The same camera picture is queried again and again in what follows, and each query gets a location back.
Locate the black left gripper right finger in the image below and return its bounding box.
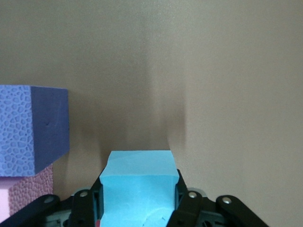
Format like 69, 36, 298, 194
167, 169, 270, 227

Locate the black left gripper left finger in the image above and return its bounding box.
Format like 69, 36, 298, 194
0, 176, 105, 227

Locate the pink foam cube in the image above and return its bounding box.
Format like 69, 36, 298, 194
0, 163, 54, 219

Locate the blue foam cube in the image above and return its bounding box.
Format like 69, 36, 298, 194
99, 150, 179, 227

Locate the purple foam cube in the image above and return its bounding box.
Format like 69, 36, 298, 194
0, 85, 71, 177

